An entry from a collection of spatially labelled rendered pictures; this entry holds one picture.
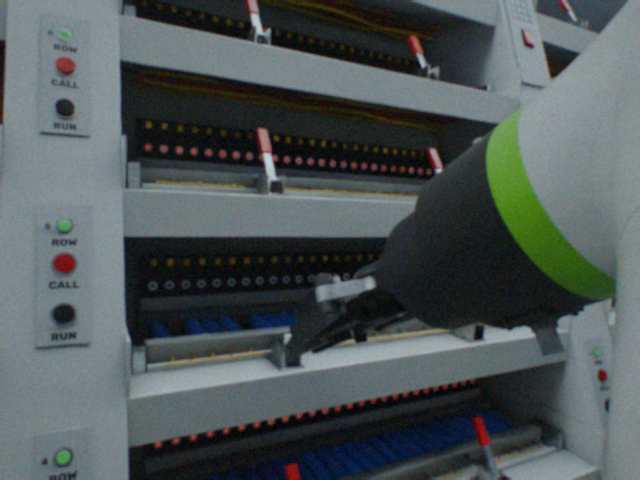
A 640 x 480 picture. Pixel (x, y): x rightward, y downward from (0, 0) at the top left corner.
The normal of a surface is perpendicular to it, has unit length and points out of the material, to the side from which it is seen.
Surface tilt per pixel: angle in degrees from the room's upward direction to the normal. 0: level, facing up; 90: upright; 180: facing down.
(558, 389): 90
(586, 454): 90
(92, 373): 90
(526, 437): 110
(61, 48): 90
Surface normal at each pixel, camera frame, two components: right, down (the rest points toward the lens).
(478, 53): -0.88, 0.00
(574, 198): -0.79, 0.32
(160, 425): 0.47, 0.11
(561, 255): -0.59, 0.57
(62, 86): 0.45, -0.23
